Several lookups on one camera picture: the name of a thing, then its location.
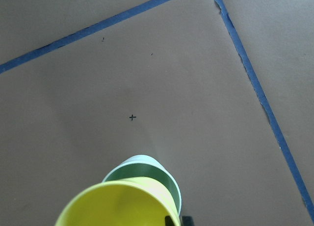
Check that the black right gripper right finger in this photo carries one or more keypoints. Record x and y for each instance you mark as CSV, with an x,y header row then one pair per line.
x,y
187,221

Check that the light green plastic cup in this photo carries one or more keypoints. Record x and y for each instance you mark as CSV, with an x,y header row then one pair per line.
x,y
146,166

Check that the yellow plastic cup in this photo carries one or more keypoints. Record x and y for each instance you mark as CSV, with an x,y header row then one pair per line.
x,y
135,201

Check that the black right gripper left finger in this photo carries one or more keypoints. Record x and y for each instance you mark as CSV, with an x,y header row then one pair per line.
x,y
168,221

